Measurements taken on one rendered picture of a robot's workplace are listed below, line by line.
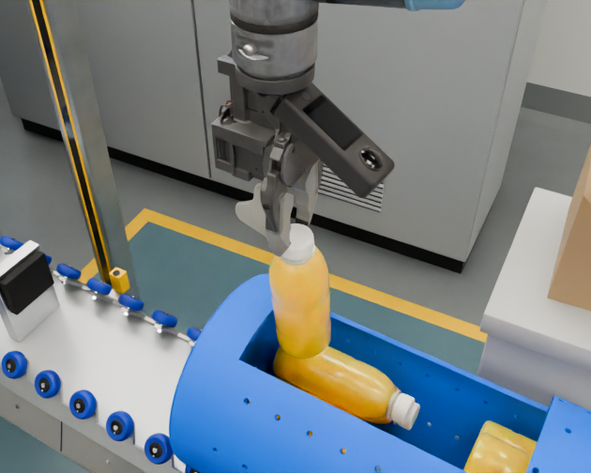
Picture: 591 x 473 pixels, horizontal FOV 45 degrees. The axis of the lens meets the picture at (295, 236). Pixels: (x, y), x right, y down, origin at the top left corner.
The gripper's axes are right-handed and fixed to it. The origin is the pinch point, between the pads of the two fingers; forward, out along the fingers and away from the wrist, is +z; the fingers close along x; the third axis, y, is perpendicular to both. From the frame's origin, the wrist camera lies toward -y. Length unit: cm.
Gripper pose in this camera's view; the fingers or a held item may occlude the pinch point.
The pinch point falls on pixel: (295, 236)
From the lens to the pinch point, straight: 75.5
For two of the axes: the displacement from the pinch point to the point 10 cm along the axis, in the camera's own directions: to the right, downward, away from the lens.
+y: -8.6, -3.4, 3.8
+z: 0.0, 7.4, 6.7
